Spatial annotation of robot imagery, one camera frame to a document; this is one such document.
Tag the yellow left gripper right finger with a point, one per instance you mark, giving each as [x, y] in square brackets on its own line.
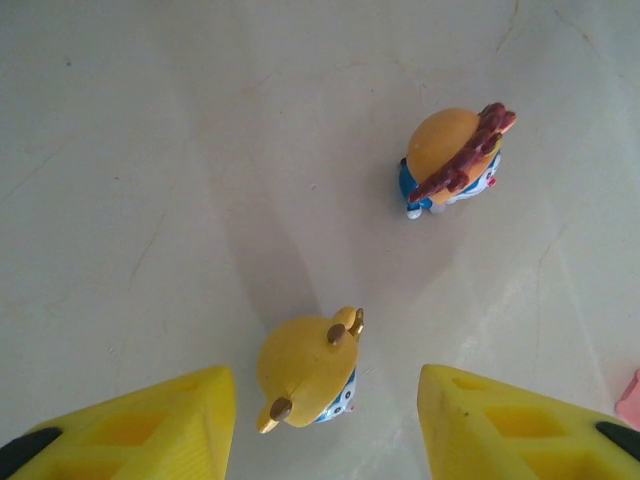
[500, 435]

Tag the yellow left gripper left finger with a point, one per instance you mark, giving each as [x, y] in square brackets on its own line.
[150, 435]

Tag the pink plastic pig toy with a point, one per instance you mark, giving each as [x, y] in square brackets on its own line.
[631, 405]

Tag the toy figure yellow bear hat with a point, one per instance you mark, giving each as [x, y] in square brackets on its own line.
[305, 370]

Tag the toy figure brown mane hat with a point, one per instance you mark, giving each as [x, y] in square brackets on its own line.
[445, 145]

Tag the white marbled table cover sheet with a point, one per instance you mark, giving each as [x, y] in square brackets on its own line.
[150, 150]

